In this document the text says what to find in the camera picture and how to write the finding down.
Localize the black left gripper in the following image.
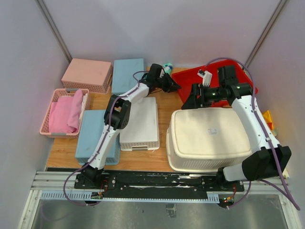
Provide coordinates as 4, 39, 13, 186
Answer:
155, 73, 181, 93

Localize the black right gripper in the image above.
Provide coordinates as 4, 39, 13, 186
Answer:
182, 83, 224, 110

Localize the red plastic tray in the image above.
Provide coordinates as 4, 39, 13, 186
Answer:
172, 60, 253, 103

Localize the large white laundry basket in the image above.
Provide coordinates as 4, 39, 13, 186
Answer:
166, 107, 252, 173

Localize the light blue upturned basket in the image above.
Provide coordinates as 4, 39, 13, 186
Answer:
112, 58, 145, 95

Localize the small white perforated basket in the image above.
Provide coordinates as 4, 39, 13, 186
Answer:
120, 97, 160, 151

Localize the pink perforated basket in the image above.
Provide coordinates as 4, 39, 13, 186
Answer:
61, 58, 113, 94

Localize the blue perforated basket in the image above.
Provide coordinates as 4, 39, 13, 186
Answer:
75, 110, 121, 166

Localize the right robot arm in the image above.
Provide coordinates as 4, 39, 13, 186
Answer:
182, 65, 292, 191

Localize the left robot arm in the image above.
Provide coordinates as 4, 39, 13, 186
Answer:
74, 63, 181, 189

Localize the teal and white sock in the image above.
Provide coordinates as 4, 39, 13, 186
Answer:
163, 63, 173, 75

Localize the yellow cloth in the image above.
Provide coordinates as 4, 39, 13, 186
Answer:
263, 110, 278, 136

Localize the pink cloth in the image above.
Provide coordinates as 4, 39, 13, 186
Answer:
49, 89, 83, 134

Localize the pink basket with cloth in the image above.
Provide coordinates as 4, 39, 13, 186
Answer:
40, 88, 90, 138

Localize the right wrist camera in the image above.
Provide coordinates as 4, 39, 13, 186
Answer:
197, 69, 213, 87

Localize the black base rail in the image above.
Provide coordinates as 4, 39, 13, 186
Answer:
74, 169, 244, 200

